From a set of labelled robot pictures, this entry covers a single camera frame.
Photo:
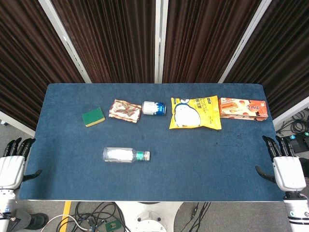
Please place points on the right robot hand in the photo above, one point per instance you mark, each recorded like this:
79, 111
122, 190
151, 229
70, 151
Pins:
288, 171

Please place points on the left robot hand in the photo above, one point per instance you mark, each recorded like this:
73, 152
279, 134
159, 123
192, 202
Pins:
10, 169

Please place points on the clear plastic bottle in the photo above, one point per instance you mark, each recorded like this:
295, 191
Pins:
118, 155

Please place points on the white bottle cap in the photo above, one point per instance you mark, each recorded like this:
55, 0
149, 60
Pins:
147, 155

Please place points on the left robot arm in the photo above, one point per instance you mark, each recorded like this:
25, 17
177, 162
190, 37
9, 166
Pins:
6, 205

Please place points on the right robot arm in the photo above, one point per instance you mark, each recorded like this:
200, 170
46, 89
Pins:
297, 212

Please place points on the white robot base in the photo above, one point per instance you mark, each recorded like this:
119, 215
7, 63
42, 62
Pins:
149, 217

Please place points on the black power strip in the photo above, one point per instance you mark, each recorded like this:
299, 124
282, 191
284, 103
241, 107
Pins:
298, 142

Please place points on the orange snack box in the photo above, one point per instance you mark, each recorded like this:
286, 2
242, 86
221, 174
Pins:
243, 108

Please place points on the green yellow sponge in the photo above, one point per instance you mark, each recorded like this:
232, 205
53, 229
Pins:
93, 117

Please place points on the brown pleated curtain panel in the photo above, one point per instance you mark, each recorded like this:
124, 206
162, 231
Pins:
205, 41
24, 60
285, 53
108, 41

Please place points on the yellow snack bag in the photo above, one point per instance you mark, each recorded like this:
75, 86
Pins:
193, 113

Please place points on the green circuit board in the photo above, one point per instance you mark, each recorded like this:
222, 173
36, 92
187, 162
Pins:
112, 226

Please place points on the crumpled red patterned paper wrapper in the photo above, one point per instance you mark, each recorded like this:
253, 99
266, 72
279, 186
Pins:
124, 110

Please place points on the blue table cloth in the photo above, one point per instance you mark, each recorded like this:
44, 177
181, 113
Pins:
154, 178

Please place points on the blue white drink can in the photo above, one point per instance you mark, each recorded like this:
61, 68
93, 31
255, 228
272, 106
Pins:
154, 108

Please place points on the white partition post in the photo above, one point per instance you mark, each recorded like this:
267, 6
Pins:
65, 41
246, 41
160, 41

